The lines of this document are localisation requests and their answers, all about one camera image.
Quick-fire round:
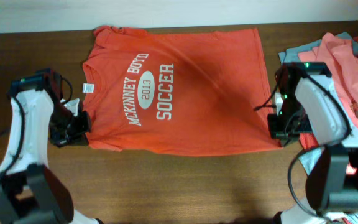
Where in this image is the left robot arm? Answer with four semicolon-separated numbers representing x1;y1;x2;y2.
0;68;102;224

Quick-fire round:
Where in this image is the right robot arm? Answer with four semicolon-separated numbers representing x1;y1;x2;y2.
267;62;358;223

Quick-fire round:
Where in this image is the orange soccer t-shirt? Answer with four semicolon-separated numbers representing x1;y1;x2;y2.
83;26;280;156

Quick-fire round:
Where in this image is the pink t-shirt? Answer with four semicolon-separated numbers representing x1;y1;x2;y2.
297;32;358;224

